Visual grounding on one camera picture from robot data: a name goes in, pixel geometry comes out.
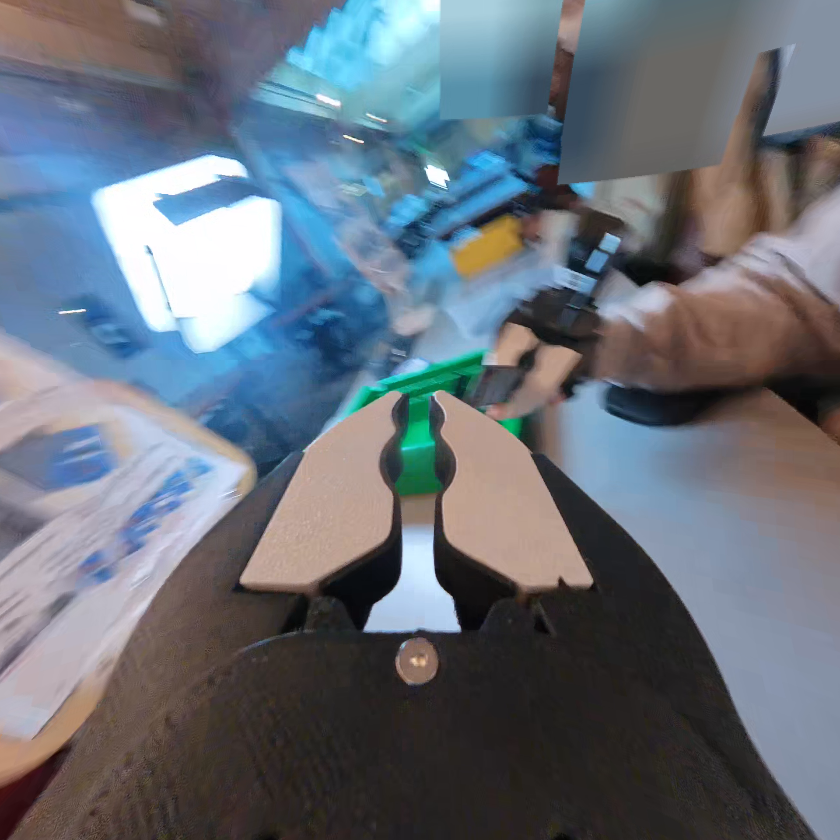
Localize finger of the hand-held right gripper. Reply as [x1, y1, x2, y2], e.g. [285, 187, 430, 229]
[487, 322, 540, 370]
[487, 346, 584, 421]

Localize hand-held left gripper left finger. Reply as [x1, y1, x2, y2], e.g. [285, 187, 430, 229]
[238, 391, 404, 595]

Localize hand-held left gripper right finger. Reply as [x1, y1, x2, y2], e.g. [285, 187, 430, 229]
[430, 390, 596, 596]

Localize green plastic bin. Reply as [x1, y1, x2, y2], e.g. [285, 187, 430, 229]
[338, 351, 527, 497]

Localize person's right forearm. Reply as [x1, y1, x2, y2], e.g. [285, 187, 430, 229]
[594, 187, 840, 396]

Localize yellow folder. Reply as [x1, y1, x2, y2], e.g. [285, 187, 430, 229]
[451, 215, 527, 281]

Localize white stand with instruction sheet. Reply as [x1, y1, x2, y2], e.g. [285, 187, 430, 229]
[0, 374, 258, 785]

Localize black pad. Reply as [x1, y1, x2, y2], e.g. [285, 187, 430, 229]
[602, 384, 824, 429]

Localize printed instruction sheet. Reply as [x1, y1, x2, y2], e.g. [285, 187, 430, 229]
[0, 387, 240, 742]

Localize ceiling light panel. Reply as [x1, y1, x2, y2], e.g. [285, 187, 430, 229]
[91, 153, 284, 355]

